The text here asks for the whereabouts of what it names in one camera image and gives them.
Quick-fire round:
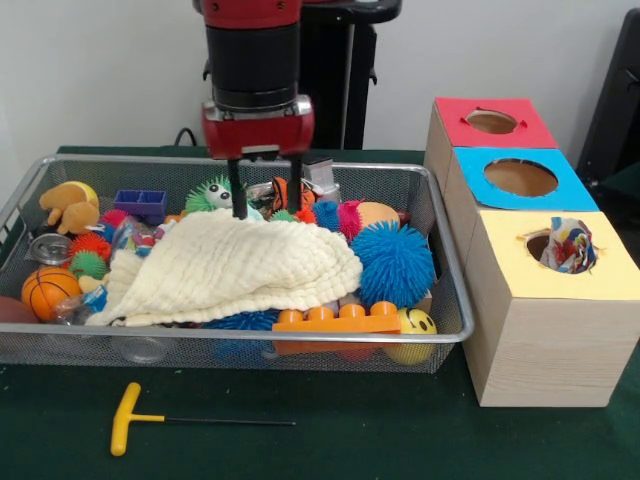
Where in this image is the cream waffle cloth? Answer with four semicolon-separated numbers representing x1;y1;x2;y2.
84;208;364;327

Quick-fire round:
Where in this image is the black panel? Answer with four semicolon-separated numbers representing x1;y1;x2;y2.
574;8;640;176

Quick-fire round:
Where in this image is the wooden box with three holes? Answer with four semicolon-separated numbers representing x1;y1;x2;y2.
423;96;640;407

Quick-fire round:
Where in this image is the green spiky ball with eyes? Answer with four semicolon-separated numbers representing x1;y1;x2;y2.
185;179;236;217

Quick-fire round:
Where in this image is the small blue spiky ball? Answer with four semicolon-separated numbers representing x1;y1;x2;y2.
202;309;281;332

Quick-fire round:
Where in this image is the orange toy basketball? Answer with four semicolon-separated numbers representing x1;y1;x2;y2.
21;266;83;322

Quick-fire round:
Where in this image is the dark green table cloth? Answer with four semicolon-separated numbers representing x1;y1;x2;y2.
577;159;640;211
0;144;640;480

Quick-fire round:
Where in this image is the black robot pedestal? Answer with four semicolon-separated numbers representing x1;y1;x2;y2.
192;0;404;150

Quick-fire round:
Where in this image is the yellow T-handle hex key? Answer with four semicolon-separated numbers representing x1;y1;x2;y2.
110;382;297;457

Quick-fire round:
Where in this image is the polka dot cloth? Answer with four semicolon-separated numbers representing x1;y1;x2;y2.
539;217;600;275

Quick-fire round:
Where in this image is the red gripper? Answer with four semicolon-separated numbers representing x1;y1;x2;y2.
201;94;316;222

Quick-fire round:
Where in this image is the yellow smiley face ball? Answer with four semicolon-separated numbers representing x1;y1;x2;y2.
384;305;439;365

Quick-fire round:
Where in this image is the brown plush toy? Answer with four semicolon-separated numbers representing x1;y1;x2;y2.
38;180;101;235

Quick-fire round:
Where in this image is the shallow silver mesh bin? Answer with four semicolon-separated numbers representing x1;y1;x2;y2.
0;153;475;375

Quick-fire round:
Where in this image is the large blue spiky ball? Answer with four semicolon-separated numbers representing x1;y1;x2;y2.
349;219;435;310

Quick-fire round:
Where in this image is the orange toy building brick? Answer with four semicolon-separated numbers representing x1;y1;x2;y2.
271;302;403;335

